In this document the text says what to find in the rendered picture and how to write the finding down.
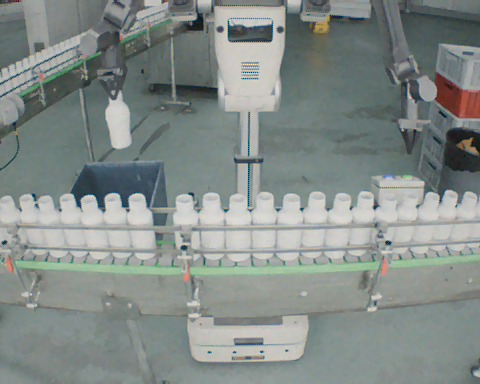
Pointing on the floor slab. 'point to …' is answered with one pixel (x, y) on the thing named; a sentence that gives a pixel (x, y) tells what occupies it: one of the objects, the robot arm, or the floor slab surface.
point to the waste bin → (467, 164)
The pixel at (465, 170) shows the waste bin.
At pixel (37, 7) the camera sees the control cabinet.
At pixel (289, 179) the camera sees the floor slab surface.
